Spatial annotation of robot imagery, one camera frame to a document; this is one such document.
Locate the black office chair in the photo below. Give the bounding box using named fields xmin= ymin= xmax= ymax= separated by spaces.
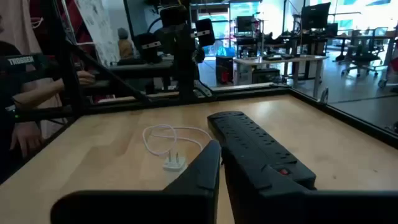
xmin=340 ymin=27 xmax=388 ymax=78

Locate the white desk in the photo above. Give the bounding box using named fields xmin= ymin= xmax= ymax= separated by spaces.
xmin=233 ymin=55 xmax=328 ymax=98

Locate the black red box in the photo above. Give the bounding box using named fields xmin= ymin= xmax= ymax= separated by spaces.
xmin=215 ymin=55 xmax=234 ymax=85

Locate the black case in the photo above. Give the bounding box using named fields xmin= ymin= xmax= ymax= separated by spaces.
xmin=251 ymin=67 xmax=281 ymax=84

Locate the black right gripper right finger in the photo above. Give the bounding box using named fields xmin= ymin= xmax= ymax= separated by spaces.
xmin=221 ymin=145 xmax=398 ymax=224

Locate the small black monitor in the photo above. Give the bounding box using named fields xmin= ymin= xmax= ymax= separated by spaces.
xmin=235 ymin=15 xmax=255 ymax=34

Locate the black aluminium table frame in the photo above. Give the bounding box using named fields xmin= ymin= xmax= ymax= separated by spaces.
xmin=0 ymin=0 xmax=398 ymax=184

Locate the small blue container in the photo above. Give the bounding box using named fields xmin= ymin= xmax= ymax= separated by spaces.
xmin=216 ymin=46 xmax=236 ymax=58

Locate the white USB charger cube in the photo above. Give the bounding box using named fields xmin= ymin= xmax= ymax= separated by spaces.
xmin=162 ymin=151 xmax=188 ymax=172

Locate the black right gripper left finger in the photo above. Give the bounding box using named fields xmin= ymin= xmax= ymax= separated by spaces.
xmin=50 ymin=139 xmax=222 ymax=224

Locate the person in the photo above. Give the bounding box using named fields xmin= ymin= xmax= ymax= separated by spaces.
xmin=0 ymin=15 xmax=96 ymax=175
xmin=117 ymin=27 xmax=135 ymax=60

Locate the black power strip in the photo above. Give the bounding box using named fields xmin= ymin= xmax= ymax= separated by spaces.
xmin=207 ymin=111 xmax=317 ymax=190

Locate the large black monitor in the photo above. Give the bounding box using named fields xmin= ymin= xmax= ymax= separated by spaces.
xmin=300 ymin=2 xmax=332 ymax=31

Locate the white scribbled board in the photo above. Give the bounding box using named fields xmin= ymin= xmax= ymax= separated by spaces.
xmin=74 ymin=0 xmax=121 ymax=68

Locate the white USB cable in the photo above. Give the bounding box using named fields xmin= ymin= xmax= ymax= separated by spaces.
xmin=142 ymin=124 xmax=213 ymax=157

